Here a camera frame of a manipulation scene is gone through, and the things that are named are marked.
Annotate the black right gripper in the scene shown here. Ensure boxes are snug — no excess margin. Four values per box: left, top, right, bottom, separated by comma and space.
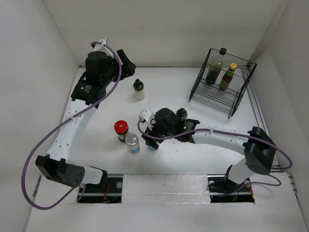
142, 117, 175, 148

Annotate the blue label silver lid jar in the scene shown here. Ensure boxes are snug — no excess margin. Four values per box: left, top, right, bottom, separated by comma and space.
125, 133, 140, 155

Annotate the white powder jar black cap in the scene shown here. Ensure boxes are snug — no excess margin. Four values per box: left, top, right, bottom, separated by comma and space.
133, 79, 145, 101

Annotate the red lid sauce jar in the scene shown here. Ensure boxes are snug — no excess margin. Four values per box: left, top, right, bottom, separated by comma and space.
114, 120, 130, 143

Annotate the brown spice jar black cap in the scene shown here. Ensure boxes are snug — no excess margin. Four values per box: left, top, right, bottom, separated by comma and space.
176, 108, 187, 121

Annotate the tall dark sauce bottle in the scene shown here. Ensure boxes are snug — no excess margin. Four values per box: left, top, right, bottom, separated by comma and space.
206, 48, 226, 85

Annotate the yellow cap sauce bottle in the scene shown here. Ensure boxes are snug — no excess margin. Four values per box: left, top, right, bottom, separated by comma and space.
219, 63, 237, 90

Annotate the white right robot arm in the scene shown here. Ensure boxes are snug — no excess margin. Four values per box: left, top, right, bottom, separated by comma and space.
139, 108, 276, 194

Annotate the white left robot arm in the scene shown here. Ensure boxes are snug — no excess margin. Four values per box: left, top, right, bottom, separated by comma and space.
35, 49, 136, 192

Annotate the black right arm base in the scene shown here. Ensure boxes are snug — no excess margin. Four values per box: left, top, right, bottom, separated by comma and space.
206, 175, 254, 203

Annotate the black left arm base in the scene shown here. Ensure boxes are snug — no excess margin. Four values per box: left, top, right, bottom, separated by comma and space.
77, 174, 123, 204

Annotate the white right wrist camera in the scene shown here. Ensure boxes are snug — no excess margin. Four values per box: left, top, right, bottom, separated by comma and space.
139, 109, 155, 130

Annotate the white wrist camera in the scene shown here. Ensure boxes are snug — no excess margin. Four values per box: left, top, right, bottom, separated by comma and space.
91, 37, 110, 51
139, 109, 155, 130

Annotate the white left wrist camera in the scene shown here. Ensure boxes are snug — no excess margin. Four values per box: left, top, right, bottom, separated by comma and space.
91, 37, 110, 51

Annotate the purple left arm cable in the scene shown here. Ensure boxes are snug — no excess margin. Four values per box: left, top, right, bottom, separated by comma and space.
21, 41, 123, 210

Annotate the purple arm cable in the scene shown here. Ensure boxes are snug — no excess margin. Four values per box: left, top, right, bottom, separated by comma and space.
21, 41, 123, 210
137, 117, 294, 196

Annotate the black wire mesh rack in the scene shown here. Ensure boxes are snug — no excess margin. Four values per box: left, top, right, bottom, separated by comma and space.
189, 48, 257, 118

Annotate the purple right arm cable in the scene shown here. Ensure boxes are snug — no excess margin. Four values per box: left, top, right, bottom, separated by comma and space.
137, 117, 294, 196

